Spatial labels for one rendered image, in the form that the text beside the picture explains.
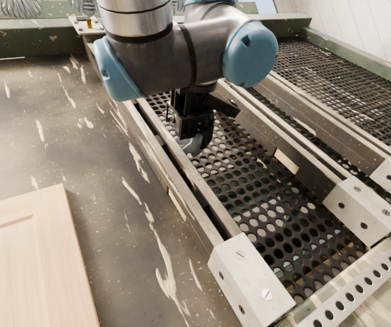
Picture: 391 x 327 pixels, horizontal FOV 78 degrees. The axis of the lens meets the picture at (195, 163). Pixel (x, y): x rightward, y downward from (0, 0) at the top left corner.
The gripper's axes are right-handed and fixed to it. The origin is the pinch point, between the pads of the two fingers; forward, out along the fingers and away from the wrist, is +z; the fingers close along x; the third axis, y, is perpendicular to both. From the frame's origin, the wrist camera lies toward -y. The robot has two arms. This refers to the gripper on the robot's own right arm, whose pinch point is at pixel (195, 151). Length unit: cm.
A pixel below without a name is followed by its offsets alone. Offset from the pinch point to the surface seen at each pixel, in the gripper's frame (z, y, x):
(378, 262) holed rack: -3.4, -13.5, 40.1
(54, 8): 0, 15, -122
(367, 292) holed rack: -3.4, -6.8, 42.0
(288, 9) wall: 38, -322, -262
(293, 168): 0.5, -20.6, 14.8
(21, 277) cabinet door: 0.7, 39.3, 14.0
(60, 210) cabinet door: 0.4, 32.3, 4.1
